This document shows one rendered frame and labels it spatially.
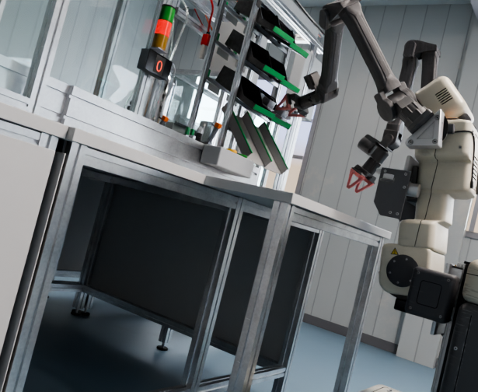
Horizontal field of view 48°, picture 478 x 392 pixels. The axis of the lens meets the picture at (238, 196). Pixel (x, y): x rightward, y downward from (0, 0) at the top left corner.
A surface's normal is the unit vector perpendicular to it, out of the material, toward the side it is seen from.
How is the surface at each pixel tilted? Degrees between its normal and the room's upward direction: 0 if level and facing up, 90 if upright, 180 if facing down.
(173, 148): 90
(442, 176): 90
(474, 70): 90
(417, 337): 90
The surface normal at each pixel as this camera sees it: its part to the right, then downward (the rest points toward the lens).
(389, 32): -0.53, -0.18
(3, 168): 0.82, 0.18
